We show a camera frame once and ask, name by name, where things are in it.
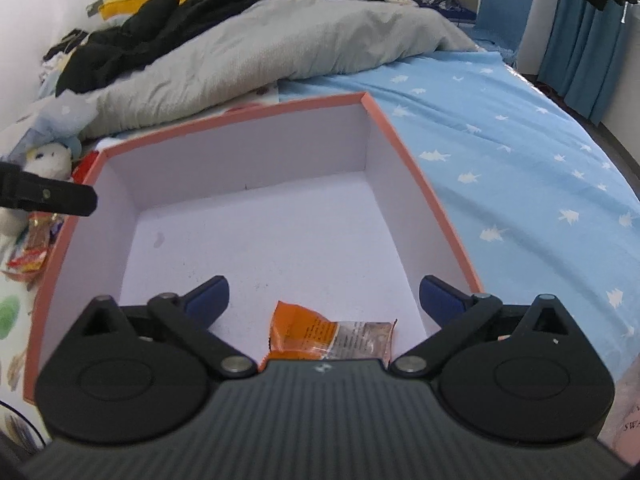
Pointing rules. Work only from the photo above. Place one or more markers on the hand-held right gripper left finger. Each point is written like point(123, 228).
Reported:
point(210, 301)

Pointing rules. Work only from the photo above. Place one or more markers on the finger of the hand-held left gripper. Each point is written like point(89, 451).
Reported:
point(55, 197)

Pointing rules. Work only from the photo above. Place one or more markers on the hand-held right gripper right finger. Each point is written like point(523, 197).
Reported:
point(440, 304)

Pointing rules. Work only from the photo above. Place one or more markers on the snack packets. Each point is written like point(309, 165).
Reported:
point(32, 250)

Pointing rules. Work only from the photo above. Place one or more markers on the pink cardboard box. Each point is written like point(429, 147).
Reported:
point(280, 230)

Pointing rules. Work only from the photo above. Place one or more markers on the orange snack packet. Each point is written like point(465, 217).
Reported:
point(305, 332)

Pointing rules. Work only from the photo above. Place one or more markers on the white plush toy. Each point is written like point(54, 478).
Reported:
point(47, 160)

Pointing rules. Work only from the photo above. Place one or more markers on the light blue printed cloth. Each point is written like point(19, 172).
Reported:
point(65, 112)

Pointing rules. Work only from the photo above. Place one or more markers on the fruit print bed sheet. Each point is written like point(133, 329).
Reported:
point(12, 315)

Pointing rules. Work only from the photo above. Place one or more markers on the pile of mixed clothes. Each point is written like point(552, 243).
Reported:
point(60, 57)

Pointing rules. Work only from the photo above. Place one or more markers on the black clothing pile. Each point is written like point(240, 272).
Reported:
point(150, 30)

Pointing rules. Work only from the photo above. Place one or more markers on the pink printed bag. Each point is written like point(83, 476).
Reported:
point(625, 425)

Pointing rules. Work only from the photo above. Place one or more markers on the grey duvet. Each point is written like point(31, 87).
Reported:
point(300, 45)

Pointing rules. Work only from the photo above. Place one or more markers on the blue curtain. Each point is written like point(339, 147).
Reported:
point(585, 50)

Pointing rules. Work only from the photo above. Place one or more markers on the blue chair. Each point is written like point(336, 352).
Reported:
point(505, 5)

